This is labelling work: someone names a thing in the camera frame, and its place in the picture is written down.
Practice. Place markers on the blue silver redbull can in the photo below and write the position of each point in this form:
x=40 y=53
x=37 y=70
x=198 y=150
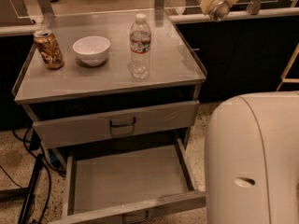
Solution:
x=219 y=12

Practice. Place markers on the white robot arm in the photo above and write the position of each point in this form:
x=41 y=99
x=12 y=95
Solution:
x=252 y=160

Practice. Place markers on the grey metal drawer cabinet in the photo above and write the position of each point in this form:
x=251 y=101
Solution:
x=78 y=90

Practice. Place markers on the gold crumpled soda can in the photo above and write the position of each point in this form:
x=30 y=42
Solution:
x=49 y=49

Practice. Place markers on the grey open middle drawer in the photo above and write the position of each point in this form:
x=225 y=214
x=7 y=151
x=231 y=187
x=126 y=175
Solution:
x=129 y=182

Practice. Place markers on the grey upper drawer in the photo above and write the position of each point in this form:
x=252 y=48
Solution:
x=103 y=126

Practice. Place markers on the clear plastic water bottle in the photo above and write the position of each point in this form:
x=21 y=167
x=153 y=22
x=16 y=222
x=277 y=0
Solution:
x=140 y=43

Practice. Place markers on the white ceramic bowl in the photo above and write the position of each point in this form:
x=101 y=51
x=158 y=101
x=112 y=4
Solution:
x=92 y=50

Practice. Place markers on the black metal floor stand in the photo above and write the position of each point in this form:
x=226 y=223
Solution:
x=25 y=210

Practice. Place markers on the wooden easel frame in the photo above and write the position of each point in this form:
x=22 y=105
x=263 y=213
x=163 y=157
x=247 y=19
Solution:
x=283 y=77

